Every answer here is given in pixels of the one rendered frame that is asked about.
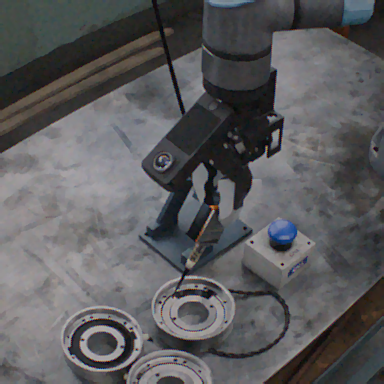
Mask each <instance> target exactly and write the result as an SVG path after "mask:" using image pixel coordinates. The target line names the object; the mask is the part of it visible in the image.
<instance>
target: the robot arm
mask: <svg viewBox="0 0 384 384"><path fill-rule="evenodd" d="M374 1H375V0H204V5H203V24H202V46H203V48H202V68H201V70H202V73H203V83H202V84H203V88H204V90H205V92H204V93H203V94H202V96H201V97H200V98H199V99H197V100H196V101H195V102H194V104H193V105H192V107H191V108H189V109H188V111H187V112H186V113H185V114H184V115H183V116H182V117H181V118H180V119H179V120H178V121H177V122H176V124H175V125H174V126H173V128H172V129H171V130H170V131H168V132H167V133H166V134H165V136H164V137H163V138H162V139H161V140H160V141H159V142H158V143H157V146H155V147H154V148H153V149H152V150H151V151H150V153H149V154H148V155H147V156H146V157H145V158H144V159H143V160H142V162H141V167H142V169H143V171H144V172H145V173H146V174H147V175H148V176H149V177H150V178H151V179H153V180H154V181H155V182H156V183H157V184H158V185H159V186H161V187H162V188H163V189H164V190H166V191H168V192H171V193H174V192H176V191H177V190H178V189H179V188H180V187H181V185H182V184H183V183H184V182H185V181H186V180H187V179H188V178H189V177H192V183H193V187H194V190H195V193H196V195H197V197H198V199H199V201H200V204H201V205H202V203H203V202H213V197H212V194H213V192H214V187H215V186H216V185H217V184H218V190H219V192H220V196H221V200H220V202H219V204H218V207H219V216H218V217H217V219H218V221H219V222H220V223H221V224H222V225H223V227H224V228H226V227H228V226H229V225H230V224H231V223H233V222H234V221H235V220H236V219H237V217H238V216H239V215H240V212H241V210H242V209H243V208H244V207H245V206H246V205H247V203H248V202H249V201H250V200H251V199H252V198H255V197H256V196H257V195H258V194H259V192H260V189H261V185H262V184H261V181H260V179H256V180H253V176H252V173H251V171H250V168H249V167H248V166H249V164H248V163H250V162H252V163H253V162H254V161H256V160H257V159H258V158H260V157H261V156H263V155H264V153H266V146H267V147H268V149H267V158H268V159H269V157H271V156H273V155H274V154H277V153H279V151H281V143H282V137H283V130H284V128H283V123H284V116H283V115H281V114H280V113H279V112H277V111H275V110H274V104H275V90H276V83H277V77H276V76H277V68H273V66H272V67H271V56H272V49H273V47H272V45H273V44H272V39H273V33H275V32H280V31H292V30H302V29H306V30H307V29H313V28H315V29H318V28H329V27H338V28H342V27H344V26H347V25H349V26H350V25H354V24H355V25H358V24H363V23H365V22H367V21H368V20H369V19H370V17H371V16H372V13H373V11H374V10H373V8H374ZM269 116H270V117H273V116H274V117H276V118H277V119H275V120H274V119H273V120H272V121H271V122H270V119H269V118H268V117H269ZM275 130H279V135H278V142H277V144H276V145H275V146H273V147H271V143H272V142H273V136H272V134H273V132H275ZM369 161H370V164H371V165H372V169H373V170H374V171H375V173H376V174H377V175H378V176H379V177H381V179H382V180H384V121H383V123H382V124H381V126H380V127H379V128H378V130H377V132H376V133H375V136H373V138H372V142H371V144H370V151H369Z"/></svg>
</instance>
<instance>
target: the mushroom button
mask: <svg viewBox="0 0 384 384"><path fill-rule="evenodd" d="M268 235H269V237H270V239H271V240H272V241H273V242H275V243H277V244H279V243H280V244H286V243H290V242H292V241H294V240H295V239H296V237H297V228H296V227H295V226H294V224H293V223H292V222H291V221H288V220H285V219H278V220H275V221H273V222H272V224H271V225H270V226H269V228H268Z"/></svg>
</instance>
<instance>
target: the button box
mask: <svg viewBox="0 0 384 384"><path fill-rule="evenodd" d="M271 224H272V223H271ZM271 224H269V225H268V226H267V227H265V228H264V229H263V230H261V231H260V232H258V233H257V234H255V235H254V236H252V237H251V238H250V239H248V240H247V241H245V242H244V250H243V259H242V264H243V265H244V266H245V267H247V268H248V269H249V270H251V271H252V273H254V274H256V275H258V276H259V277H260V278H262V280H263V281H264V282H267V283H268V284H270V285H271V287H273V288H274V289H277V290H278V291H279V290H281V289H282V288H283V287H285V286H287V285H288V284H289V283H290V282H291V281H292V280H293V279H295V278H296V277H297V276H298V275H300V274H301V272H303V271H305V270H306V269H307V268H309V267H310V265H311V261H312V257H313V252H314V248H315V243H314V242H313V241H312V240H310V239H309V238H307V237H306V236H304V235H303V234H301V233H300V232H299V231H298V230H297V237H296V239H295V240H294V241H292V242H290V243H286V244H280V243H279V244H277V243H275V242H273V241H272V240H271V239H270V237H269V235H268V228H269V226H270V225H271Z"/></svg>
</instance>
